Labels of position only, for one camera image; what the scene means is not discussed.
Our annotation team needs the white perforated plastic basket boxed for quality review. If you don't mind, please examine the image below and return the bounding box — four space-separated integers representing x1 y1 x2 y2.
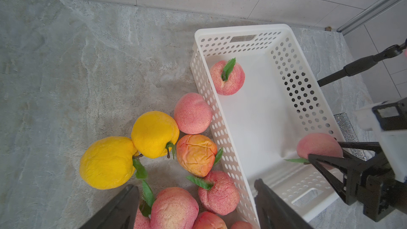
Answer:
190 24 344 229

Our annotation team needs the pink peach with leaf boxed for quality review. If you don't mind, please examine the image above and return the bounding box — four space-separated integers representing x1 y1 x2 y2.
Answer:
210 58 245 95

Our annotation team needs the yellow peach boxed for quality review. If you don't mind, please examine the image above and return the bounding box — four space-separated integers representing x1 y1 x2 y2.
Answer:
79 136 148 190
131 111 180 159

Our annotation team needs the pink peach beside basket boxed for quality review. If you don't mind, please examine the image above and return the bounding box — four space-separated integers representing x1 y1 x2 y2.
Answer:
187 171 240 216

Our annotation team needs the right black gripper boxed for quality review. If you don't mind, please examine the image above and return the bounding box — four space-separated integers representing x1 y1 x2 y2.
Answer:
308 142 407 222

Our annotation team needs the orange wrinkled peach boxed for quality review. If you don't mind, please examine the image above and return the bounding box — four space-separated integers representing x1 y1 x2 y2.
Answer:
176 134 218 177

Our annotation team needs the orange pink peach centre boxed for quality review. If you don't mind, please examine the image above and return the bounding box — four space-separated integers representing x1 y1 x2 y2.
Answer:
192 212 227 229

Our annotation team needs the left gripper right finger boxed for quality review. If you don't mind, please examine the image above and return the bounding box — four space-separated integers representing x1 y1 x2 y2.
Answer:
254 179 312 229

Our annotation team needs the pink peach left row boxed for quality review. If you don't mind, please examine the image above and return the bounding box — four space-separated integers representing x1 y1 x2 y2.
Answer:
134 209 151 229

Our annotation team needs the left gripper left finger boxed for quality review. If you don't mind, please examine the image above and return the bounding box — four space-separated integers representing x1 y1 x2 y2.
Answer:
80 184 140 229

